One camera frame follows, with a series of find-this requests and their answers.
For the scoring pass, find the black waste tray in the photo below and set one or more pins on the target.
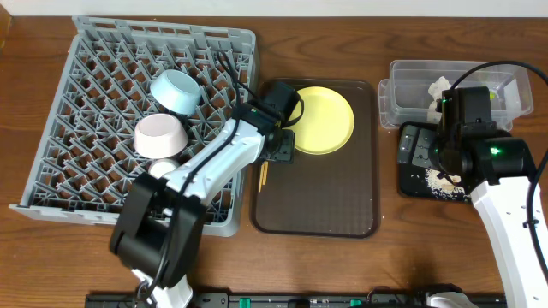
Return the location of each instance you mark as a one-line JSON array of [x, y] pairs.
[[448, 161]]

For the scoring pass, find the light blue bowl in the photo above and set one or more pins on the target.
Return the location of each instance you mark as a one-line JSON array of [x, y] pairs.
[[176, 91]]

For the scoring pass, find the white tissue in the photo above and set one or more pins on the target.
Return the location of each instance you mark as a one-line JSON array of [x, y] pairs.
[[435, 90]]

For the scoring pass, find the wooden chopstick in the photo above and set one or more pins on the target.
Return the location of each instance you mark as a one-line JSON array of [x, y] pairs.
[[259, 185], [264, 172]]

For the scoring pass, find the pink bowl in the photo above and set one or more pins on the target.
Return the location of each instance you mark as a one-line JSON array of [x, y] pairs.
[[159, 136]]

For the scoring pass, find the grey dishwasher rack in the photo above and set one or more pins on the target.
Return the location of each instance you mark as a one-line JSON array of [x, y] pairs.
[[86, 161]]

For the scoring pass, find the white cup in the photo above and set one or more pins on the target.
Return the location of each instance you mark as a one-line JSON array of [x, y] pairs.
[[162, 166]]

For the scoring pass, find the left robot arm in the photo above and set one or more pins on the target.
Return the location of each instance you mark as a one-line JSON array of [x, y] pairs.
[[158, 232]]

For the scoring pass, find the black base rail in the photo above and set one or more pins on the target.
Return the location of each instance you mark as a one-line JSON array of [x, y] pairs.
[[378, 297]]

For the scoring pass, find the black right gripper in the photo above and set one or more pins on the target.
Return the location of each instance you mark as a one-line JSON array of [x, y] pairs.
[[425, 137]]

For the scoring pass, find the yellow round plate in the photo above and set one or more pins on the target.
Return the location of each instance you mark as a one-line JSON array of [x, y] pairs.
[[326, 123]]

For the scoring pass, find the dark brown serving tray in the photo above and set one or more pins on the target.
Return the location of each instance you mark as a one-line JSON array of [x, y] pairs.
[[333, 195]]

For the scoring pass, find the spilled rice food scraps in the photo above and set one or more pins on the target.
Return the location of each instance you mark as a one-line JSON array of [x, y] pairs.
[[434, 184]]

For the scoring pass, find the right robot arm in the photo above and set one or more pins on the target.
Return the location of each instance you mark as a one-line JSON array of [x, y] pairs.
[[511, 211]]

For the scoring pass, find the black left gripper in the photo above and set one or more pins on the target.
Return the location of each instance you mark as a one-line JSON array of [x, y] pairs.
[[282, 151]]

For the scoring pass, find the clear plastic waste bin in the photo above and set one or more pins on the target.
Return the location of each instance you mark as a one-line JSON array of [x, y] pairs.
[[404, 95]]

